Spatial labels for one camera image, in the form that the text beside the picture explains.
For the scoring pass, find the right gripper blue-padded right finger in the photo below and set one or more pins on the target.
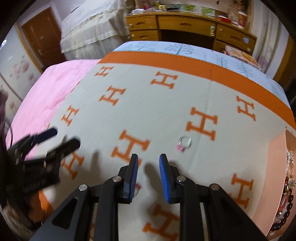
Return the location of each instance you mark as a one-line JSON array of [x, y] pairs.
[[178, 189]]

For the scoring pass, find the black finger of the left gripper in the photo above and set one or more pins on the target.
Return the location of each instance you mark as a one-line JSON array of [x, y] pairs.
[[63, 150]]

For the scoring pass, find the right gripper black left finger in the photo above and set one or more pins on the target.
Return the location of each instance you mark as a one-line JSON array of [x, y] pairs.
[[116, 190]]

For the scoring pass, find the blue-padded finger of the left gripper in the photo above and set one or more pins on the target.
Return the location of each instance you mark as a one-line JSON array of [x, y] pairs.
[[21, 148]]

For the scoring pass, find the pink jewelry tray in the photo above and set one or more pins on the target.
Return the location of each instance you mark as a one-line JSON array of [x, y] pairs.
[[274, 184]]

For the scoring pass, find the orange H-pattern blanket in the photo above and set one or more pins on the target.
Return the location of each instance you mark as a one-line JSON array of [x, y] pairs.
[[214, 124]]

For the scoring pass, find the pink quilt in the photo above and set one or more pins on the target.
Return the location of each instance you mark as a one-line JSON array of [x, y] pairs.
[[44, 98]]

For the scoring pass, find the brown wooden door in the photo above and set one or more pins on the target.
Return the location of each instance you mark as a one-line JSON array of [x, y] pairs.
[[44, 35]]

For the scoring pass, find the white lace furniture cover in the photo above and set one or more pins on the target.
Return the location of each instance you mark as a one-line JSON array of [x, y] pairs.
[[95, 29]]

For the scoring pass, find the light blue leaf bedsheet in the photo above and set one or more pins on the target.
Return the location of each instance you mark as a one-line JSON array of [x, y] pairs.
[[209, 56]]

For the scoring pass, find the stack of magazines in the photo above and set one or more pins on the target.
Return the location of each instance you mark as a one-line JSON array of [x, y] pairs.
[[242, 56]]

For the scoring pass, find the wooden desk with drawers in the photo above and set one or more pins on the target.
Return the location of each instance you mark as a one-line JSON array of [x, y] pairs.
[[188, 28]]

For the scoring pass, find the white curtain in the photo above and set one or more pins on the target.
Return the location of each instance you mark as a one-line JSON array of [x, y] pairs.
[[272, 37]]

